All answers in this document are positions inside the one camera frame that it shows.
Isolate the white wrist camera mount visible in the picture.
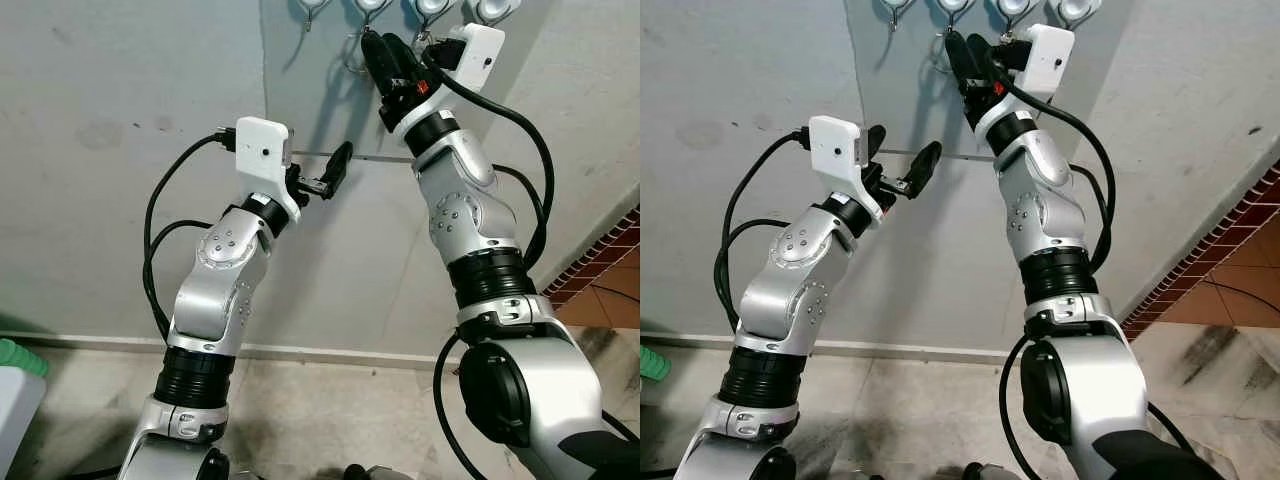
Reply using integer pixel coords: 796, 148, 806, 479
808, 116, 896, 223
390, 22, 506, 136
975, 22, 1077, 136
233, 117, 302, 223

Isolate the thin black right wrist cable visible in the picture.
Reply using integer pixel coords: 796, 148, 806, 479
492, 163, 549, 271
1068, 163, 1111, 271

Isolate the white plastic container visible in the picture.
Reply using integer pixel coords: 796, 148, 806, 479
0, 365, 47, 473

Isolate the thick black right camera cable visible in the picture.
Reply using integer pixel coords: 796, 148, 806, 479
425, 65, 556, 271
1005, 75, 1117, 273

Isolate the black right shoulder cable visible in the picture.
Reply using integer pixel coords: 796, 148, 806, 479
432, 333, 491, 480
998, 333, 1051, 480

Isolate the red brown tile skirting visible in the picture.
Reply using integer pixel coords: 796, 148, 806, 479
543, 205, 641, 301
1120, 160, 1280, 341

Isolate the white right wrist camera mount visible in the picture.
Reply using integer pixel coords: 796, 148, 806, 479
975, 22, 1077, 136
390, 22, 506, 136

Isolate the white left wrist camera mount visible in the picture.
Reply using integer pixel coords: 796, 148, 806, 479
808, 116, 896, 223
233, 117, 302, 223

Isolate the black left camera cable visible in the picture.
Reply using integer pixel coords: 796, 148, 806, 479
143, 128, 237, 341
714, 128, 811, 336

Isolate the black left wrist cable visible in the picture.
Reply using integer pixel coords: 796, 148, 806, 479
143, 218, 216, 336
714, 218, 791, 331

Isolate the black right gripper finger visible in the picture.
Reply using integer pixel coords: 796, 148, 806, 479
945, 30, 971, 85
963, 35, 998, 81
380, 36, 413, 81
361, 29, 391, 89

